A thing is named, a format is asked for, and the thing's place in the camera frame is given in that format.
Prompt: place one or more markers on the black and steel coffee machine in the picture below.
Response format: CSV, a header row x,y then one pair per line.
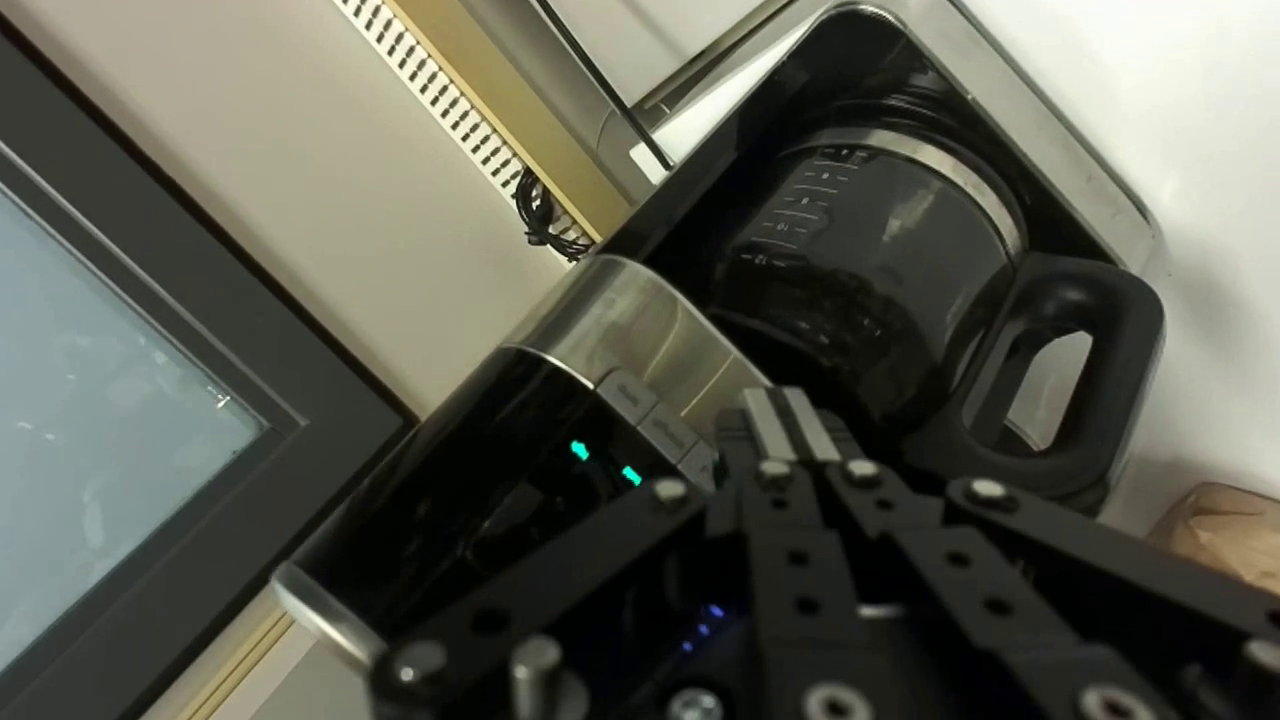
x,y
535,465

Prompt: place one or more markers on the black window frame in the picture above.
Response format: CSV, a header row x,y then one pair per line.
x,y
227,344

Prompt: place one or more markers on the crumpled brown paper bag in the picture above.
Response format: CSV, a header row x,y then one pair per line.
x,y
1225,534

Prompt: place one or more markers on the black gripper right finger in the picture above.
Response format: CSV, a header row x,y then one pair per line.
x,y
1014,573

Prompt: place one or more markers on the beige wall trim with grille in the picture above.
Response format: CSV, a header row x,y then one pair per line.
x,y
466,93

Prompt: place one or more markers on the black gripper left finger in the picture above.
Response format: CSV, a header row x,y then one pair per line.
x,y
784,573

